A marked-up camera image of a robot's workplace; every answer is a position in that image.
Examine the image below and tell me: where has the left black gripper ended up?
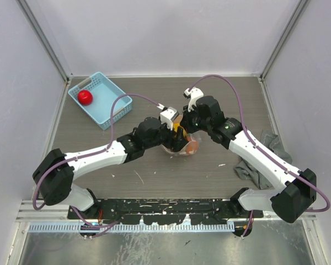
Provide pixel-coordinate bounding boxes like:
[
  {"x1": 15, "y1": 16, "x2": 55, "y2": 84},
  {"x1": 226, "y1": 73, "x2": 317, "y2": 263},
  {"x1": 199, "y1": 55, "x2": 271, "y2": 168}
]
[{"x1": 143, "y1": 119, "x2": 188, "y2": 152}]

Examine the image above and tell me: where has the yellow lemon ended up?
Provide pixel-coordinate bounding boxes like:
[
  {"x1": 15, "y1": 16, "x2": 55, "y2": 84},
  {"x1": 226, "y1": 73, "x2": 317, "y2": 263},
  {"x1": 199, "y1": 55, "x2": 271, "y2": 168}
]
[{"x1": 173, "y1": 123, "x2": 187, "y2": 140}]

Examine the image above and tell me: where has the clear zip top bag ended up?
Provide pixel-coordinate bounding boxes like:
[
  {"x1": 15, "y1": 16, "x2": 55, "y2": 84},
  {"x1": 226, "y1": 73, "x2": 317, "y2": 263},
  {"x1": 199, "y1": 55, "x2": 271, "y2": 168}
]
[{"x1": 162, "y1": 115, "x2": 201, "y2": 156}]

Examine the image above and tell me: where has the orange tangerine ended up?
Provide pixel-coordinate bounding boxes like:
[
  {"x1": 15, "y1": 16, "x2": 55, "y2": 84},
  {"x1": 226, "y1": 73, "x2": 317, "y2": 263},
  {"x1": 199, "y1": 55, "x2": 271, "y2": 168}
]
[{"x1": 179, "y1": 141, "x2": 199, "y2": 156}]

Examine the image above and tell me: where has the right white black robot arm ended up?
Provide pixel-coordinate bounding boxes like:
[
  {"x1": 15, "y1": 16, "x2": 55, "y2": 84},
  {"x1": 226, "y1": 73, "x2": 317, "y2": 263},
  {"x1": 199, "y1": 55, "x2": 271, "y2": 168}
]
[{"x1": 180, "y1": 96, "x2": 317, "y2": 223}]

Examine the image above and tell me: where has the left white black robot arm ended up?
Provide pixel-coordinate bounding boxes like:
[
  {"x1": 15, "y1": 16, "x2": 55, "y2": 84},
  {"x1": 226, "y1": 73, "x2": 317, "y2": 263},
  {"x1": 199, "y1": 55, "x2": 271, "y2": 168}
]
[{"x1": 33, "y1": 115, "x2": 188, "y2": 219}]

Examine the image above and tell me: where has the grey cloth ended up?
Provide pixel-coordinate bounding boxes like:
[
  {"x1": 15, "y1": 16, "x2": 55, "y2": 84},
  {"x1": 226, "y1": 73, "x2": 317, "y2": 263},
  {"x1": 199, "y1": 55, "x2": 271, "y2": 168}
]
[{"x1": 229, "y1": 131, "x2": 294, "y2": 191}]

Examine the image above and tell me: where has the light blue plastic basket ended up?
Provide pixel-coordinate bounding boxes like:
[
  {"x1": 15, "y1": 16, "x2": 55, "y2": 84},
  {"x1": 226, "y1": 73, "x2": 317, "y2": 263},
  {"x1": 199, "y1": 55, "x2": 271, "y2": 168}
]
[{"x1": 68, "y1": 72, "x2": 125, "y2": 130}]

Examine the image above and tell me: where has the red apple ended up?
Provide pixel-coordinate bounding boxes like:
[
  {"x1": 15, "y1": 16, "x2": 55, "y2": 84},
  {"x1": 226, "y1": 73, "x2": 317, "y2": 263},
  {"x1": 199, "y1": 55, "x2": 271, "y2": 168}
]
[{"x1": 77, "y1": 90, "x2": 93, "y2": 105}]

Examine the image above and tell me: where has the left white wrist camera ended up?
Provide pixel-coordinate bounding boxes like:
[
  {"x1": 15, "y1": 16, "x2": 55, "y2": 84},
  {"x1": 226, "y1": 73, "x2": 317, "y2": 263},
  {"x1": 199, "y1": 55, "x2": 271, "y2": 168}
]
[{"x1": 157, "y1": 103, "x2": 179, "y2": 130}]

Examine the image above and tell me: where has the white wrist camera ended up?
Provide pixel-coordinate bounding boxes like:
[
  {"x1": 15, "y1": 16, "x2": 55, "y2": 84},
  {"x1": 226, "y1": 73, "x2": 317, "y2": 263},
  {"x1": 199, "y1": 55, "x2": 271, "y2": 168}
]
[
  {"x1": 183, "y1": 87, "x2": 204, "y2": 112},
  {"x1": 157, "y1": 103, "x2": 179, "y2": 130}
]

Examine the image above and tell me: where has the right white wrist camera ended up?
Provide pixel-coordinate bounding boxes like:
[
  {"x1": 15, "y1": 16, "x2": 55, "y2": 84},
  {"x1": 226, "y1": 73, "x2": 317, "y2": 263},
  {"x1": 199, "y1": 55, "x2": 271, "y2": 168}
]
[{"x1": 183, "y1": 87, "x2": 204, "y2": 112}]

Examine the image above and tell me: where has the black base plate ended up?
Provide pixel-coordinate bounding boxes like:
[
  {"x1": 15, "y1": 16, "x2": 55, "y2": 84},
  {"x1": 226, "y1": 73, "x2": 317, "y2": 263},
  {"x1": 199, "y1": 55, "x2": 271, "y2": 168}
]
[{"x1": 67, "y1": 197, "x2": 264, "y2": 226}]

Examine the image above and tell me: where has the light blue cable duct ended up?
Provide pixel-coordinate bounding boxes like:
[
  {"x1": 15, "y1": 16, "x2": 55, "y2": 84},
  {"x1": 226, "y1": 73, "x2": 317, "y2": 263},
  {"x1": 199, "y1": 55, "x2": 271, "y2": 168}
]
[{"x1": 28, "y1": 221, "x2": 235, "y2": 234}]

